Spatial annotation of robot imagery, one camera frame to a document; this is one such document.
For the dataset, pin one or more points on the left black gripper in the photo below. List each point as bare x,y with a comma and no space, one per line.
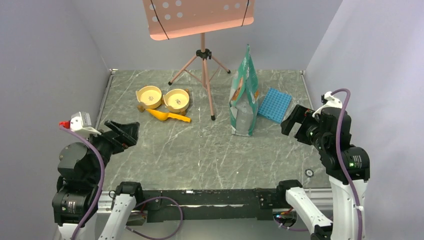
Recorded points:
122,136

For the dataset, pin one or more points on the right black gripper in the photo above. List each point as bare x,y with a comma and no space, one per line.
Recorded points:
301,114

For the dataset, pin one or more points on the yellow plastic food scoop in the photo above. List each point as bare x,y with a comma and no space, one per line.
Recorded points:
163,116

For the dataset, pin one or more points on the green pet food bag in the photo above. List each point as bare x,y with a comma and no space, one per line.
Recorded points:
243,97

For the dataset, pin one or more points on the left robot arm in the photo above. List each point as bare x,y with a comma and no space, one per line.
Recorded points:
81,170

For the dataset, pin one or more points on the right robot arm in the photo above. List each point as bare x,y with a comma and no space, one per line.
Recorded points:
347,167

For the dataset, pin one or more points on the left cream pet bowl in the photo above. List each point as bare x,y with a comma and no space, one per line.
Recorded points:
149,97

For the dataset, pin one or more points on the cream pet bowl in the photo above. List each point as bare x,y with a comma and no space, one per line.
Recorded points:
149,97
177,100

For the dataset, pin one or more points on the right cream pet bowl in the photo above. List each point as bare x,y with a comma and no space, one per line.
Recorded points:
177,100

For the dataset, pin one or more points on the blue studded building plate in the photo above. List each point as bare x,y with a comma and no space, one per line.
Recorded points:
274,105

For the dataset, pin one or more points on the wooden bowl stand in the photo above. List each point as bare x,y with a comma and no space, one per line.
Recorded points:
151,97

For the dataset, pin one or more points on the small round table marker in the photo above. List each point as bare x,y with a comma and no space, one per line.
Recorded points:
309,173

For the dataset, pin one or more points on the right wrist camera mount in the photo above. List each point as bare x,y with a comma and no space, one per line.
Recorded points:
328,101

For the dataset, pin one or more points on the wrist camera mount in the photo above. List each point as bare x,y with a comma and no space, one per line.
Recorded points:
81,124
328,101

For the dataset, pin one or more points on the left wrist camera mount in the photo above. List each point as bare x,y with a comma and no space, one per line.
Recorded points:
81,124

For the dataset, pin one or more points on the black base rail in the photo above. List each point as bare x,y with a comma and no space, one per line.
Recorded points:
263,204

